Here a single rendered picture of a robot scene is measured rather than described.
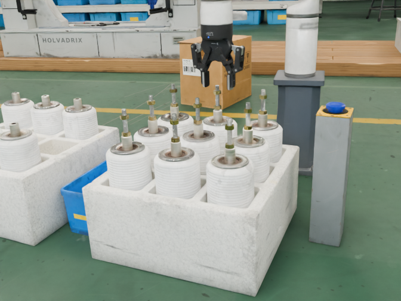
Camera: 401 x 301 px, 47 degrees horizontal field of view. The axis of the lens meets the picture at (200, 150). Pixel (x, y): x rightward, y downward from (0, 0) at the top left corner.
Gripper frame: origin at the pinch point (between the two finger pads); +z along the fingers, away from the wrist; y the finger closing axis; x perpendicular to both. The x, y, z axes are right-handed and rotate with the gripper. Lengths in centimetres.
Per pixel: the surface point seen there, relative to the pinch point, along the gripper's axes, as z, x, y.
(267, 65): 32, 159, -61
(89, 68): 36, 122, -174
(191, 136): 9.7, -12.7, 0.1
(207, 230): 21.1, -29.6, 14.7
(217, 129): 10.5, -4.3, 2.1
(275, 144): 13.4, -0.1, 15.7
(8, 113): 12, -16, -64
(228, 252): 25.3, -28.9, 18.9
